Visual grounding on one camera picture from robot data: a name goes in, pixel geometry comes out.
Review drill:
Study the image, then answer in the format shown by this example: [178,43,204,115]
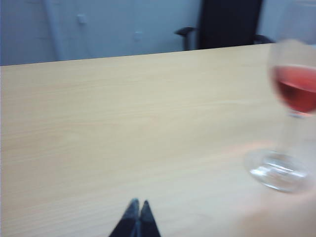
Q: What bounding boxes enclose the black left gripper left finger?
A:
[108,197,141,237]

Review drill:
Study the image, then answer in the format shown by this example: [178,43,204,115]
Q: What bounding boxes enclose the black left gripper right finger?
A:
[139,199,160,237]

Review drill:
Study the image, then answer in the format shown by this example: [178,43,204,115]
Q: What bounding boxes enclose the wine glass with red liquid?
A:
[243,39,316,194]

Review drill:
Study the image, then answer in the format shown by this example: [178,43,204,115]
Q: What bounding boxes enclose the black office chair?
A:
[174,0,276,51]

